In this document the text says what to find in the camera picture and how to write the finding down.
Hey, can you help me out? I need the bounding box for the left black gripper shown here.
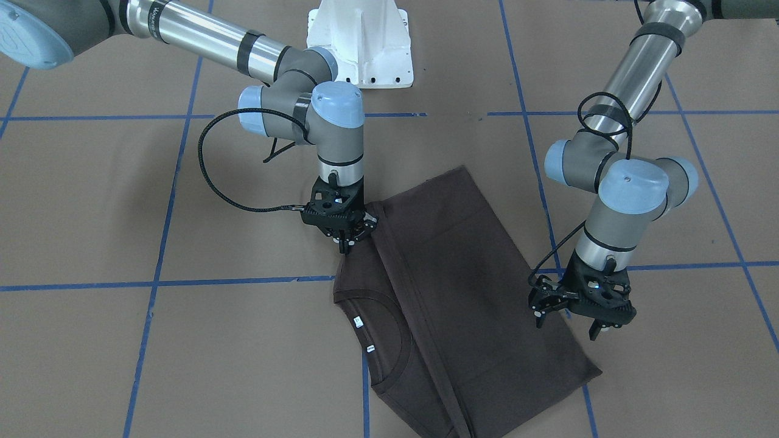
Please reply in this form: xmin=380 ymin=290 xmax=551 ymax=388
xmin=528 ymin=280 xmax=615 ymax=341

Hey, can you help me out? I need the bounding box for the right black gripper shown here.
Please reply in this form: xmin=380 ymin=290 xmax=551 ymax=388
xmin=326 ymin=210 xmax=379 ymax=255

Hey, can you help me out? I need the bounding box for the dark brown t-shirt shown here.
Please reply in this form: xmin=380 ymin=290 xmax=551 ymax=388
xmin=334 ymin=166 xmax=601 ymax=437

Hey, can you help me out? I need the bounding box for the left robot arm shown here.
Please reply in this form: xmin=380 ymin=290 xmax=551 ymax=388
xmin=528 ymin=1 xmax=777 ymax=340

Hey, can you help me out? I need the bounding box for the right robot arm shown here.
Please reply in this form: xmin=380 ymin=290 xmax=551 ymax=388
xmin=1 ymin=1 xmax=378 ymax=254

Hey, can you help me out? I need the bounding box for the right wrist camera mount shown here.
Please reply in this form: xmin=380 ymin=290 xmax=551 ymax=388
xmin=301 ymin=178 xmax=365 ymax=228

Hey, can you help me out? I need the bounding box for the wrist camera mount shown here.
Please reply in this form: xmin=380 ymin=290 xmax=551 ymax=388
xmin=301 ymin=178 xmax=365 ymax=228
xmin=561 ymin=253 xmax=637 ymax=326

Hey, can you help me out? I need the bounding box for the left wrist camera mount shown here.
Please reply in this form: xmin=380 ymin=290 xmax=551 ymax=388
xmin=561 ymin=253 xmax=637 ymax=326

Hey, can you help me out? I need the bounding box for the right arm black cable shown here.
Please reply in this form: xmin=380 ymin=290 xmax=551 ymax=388
xmin=197 ymin=108 xmax=317 ymax=214

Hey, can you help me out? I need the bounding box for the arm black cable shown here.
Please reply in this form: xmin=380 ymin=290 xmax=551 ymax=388
xmin=528 ymin=91 xmax=635 ymax=287
xmin=197 ymin=108 xmax=317 ymax=214

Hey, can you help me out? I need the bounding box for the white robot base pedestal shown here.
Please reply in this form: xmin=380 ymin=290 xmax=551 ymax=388
xmin=307 ymin=1 xmax=414 ymax=89

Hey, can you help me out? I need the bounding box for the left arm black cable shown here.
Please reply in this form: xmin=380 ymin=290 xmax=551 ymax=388
xmin=528 ymin=91 xmax=635 ymax=287

